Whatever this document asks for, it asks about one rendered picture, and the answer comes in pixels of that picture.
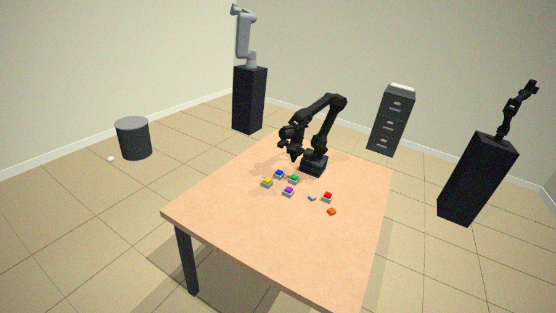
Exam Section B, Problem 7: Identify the yellow button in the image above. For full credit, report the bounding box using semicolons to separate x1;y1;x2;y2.
261;177;273;189

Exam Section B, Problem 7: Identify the green button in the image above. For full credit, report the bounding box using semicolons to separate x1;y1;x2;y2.
288;174;300;186

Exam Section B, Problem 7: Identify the red button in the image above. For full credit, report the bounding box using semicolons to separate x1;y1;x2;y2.
321;191;333;204

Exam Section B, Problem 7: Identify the blue button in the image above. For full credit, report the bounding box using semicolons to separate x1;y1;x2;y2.
273;169;285;180

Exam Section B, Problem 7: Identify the purple button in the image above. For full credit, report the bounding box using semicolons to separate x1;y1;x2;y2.
282;186;295;199

